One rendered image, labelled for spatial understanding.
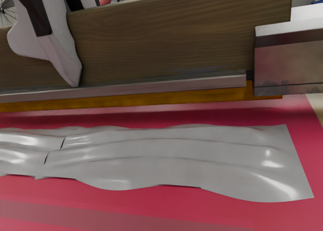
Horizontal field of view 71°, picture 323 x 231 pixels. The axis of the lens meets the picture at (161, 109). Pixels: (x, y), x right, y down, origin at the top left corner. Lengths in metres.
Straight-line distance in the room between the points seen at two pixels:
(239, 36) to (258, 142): 0.08
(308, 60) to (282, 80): 0.02
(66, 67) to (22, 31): 0.05
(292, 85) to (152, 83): 0.11
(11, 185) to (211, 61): 0.18
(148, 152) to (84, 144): 0.06
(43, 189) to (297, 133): 0.18
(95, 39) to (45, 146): 0.10
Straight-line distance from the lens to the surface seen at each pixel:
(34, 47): 0.23
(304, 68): 0.18
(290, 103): 0.23
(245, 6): 0.18
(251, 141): 0.17
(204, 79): 0.18
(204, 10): 0.18
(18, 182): 0.21
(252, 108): 0.22
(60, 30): 0.22
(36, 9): 0.20
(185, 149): 0.16
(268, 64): 0.18
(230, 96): 0.21
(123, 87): 0.20
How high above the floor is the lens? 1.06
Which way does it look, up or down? 27 degrees down
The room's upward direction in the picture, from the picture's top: 12 degrees counter-clockwise
